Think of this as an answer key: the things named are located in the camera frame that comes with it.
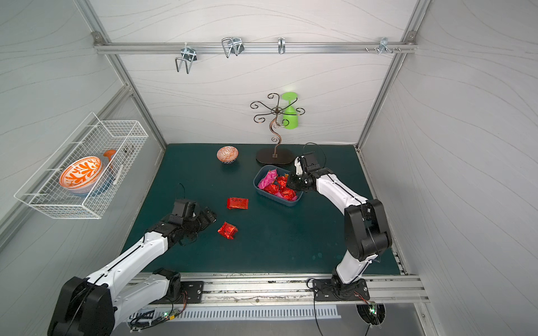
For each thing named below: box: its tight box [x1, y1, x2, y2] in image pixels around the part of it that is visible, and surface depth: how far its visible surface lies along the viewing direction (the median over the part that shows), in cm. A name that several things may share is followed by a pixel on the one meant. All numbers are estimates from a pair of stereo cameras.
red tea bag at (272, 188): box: [263, 184, 280, 196], surface depth 100 cm
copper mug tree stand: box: [250, 93, 305, 166], surface depth 98 cm
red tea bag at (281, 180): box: [276, 175, 288, 189], surface depth 94 cm
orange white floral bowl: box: [58, 156, 102, 194], surface depth 64 cm
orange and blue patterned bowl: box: [215, 144, 240, 165], surface depth 117 cm
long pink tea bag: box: [257, 168, 279, 189], surface depth 100 cm
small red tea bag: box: [279, 187, 297, 201], surface depth 95 cm
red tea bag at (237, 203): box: [226, 197, 249, 210], surface depth 98 cm
